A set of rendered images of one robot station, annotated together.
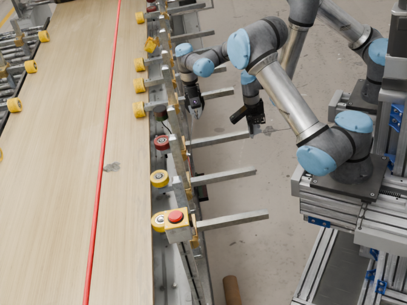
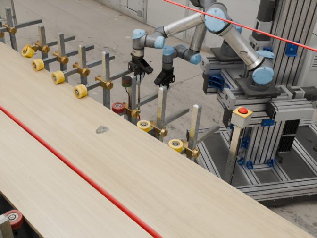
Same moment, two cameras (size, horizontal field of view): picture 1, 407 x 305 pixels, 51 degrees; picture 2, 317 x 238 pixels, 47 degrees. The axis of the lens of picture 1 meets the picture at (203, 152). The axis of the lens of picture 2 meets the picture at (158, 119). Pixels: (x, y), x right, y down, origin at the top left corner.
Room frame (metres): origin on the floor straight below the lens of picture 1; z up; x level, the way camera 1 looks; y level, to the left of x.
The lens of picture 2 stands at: (0.19, 1.49, 2.15)
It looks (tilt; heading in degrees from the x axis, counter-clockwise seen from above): 34 degrees down; 310
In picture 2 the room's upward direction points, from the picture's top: 4 degrees clockwise
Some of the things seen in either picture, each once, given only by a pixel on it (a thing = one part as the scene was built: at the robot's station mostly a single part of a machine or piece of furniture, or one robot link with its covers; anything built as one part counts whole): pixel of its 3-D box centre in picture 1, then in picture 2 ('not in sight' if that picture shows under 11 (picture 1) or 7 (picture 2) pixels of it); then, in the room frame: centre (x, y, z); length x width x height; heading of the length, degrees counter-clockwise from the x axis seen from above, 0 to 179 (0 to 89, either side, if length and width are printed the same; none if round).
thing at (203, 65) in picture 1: (203, 63); (155, 40); (1.59, -0.07, 1.29); 0.11 x 0.11 x 0.08; 30
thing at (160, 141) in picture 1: (164, 148); (118, 112); (1.65, 0.18, 0.85); 0.08 x 0.08 x 0.11
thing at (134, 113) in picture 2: (180, 149); (129, 110); (1.63, 0.11, 0.85); 0.13 x 0.06 x 0.05; 179
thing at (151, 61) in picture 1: (178, 55); (66, 54); (2.39, 0.03, 0.95); 0.50 x 0.04 x 0.04; 89
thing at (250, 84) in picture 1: (250, 82); (168, 54); (1.64, -0.26, 1.13); 0.09 x 0.08 x 0.11; 87
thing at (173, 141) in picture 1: (183, 180); (160, 122); (1.36, 0.11, 0.89); 0.03 x 0.03 x 0.48; 89
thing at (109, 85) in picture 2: (173, 103); (104, 82); (1.88, 0.10, 0.95); 0.13 x 0.06 x 0.05; 179
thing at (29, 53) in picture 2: (149, 46); (28, 52); (2.65, 0.20, 0.93); 0.09 x 0.08 x 0.09; 89
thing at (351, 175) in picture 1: (350, 159); (258, 78); (1.07, -0.49, 1.09); 0.15 x 0.15 x 0.10
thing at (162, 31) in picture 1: (170, 66); (62, 63); (2.36, 0.09, 0.91); 0.03 x 0.03 x 0.48; 89
